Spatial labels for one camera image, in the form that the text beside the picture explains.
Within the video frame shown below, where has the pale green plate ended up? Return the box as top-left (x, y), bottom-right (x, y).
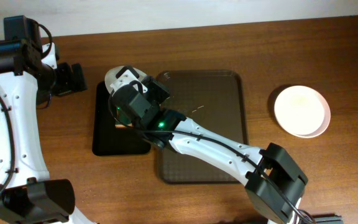
top-left (104, 65), bottom-right (149, 95)

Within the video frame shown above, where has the green orange sponge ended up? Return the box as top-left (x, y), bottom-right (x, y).
top-left (116, 111), bottom-right (132, 128)

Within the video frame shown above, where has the cream plate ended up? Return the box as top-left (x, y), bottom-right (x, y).
top-left (273, 85), bottom-right (326, 138)

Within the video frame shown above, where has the pinkish white plate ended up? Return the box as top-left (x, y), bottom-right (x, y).
top-left (280, 86), bottom-right (331, 138)

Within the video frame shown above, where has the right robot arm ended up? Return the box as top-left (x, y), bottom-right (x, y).
top-left (104, 75), bottom-right (315, 223)

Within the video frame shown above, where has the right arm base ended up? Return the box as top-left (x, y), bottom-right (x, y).
top-left (313, 215), bottom-right (344, 224)

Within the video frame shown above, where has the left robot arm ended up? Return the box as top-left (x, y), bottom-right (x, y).
top-left (0, 16), bottom-right (88, 223)

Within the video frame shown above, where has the brown serving tray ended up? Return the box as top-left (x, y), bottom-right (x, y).
top-left (157, 70), bottom-right (249, 184)

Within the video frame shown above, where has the black water tray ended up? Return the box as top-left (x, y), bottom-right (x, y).
top-left (92, 82), bottom-right (151, 156)

